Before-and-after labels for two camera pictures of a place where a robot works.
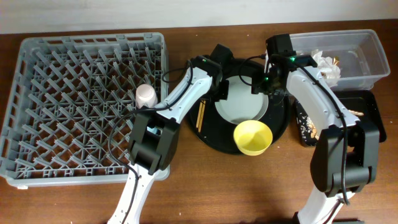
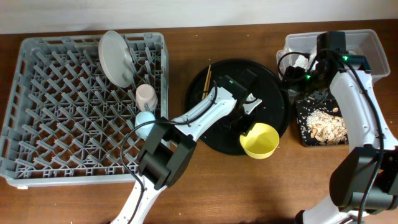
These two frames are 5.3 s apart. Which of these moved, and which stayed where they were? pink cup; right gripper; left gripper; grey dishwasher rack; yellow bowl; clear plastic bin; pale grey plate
Moved: yellow bowl; right gripper; left gripper; pale grey plate
Stayed: clear plastic bin; pink cup; grey dishwasher rack
